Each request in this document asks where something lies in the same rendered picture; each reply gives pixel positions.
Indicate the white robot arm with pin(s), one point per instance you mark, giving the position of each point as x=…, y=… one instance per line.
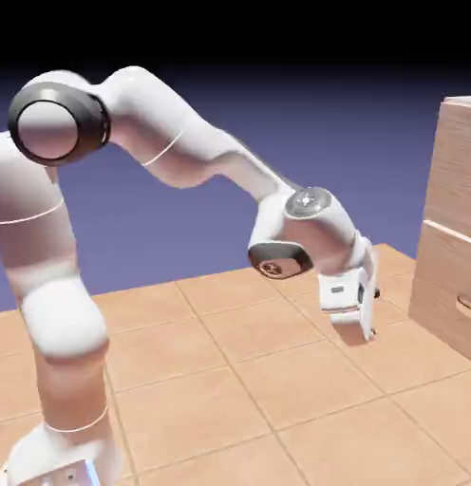
x=64, y=315

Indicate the wood drawer front with slot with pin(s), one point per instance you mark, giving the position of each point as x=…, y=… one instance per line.
x=437, y=277

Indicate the light wood cabinet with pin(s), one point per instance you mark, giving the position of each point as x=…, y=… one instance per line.
x=459, y=159

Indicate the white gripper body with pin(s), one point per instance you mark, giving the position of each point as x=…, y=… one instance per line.
x=367, y=303

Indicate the plain wood drawer front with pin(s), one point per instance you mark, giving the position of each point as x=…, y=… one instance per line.
x=457, y=171

